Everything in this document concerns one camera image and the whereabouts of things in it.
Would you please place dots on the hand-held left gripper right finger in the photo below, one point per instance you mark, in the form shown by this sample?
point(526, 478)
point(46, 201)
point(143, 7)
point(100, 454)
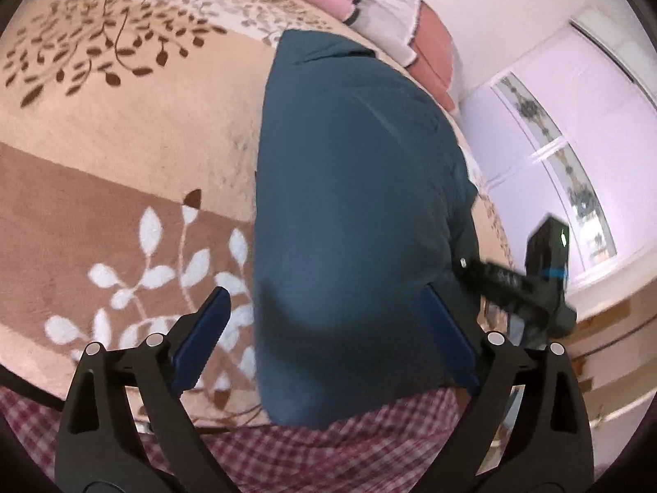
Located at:
point(451, 341)

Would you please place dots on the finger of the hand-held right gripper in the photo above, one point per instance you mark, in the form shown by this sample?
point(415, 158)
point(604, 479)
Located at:
point(492, 277)

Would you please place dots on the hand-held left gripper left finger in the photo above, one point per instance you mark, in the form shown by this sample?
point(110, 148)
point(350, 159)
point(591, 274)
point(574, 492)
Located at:
point(203, 339)

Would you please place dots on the dark blue puffer jacket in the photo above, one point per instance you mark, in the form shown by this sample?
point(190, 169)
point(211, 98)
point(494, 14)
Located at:
point(349, 190)

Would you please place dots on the white wardrobe with floral panel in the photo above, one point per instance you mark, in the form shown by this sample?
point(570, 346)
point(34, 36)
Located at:
point(590, 113)

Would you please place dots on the red checked bed sheet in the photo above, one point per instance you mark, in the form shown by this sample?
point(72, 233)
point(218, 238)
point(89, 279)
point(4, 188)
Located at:
point(308, 457)

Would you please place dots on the beige leaf print blanket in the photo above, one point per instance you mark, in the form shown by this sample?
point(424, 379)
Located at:
point(128, 138)

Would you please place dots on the pink pillow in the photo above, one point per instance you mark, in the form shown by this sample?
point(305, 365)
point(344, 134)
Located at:
point(436, 46)

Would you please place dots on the pink and white striped quilt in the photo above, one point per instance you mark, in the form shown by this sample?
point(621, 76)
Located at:
point(385, 0)

